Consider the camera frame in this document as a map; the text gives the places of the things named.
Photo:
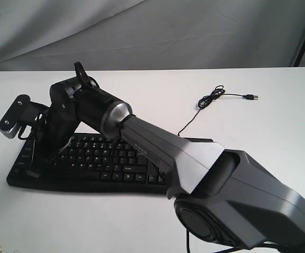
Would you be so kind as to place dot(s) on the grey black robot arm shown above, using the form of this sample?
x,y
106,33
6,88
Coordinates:
x,y
221,196

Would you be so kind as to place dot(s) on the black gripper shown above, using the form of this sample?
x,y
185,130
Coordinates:
x,y
52,135

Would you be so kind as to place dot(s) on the black acer keyboard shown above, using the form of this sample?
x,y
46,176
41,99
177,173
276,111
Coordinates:
x,y
90,164

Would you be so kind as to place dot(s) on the grey backdrop cloth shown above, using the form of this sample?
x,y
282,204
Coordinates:
x,y
149,35

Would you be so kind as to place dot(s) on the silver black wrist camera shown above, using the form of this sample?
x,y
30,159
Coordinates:
x,y
22,113

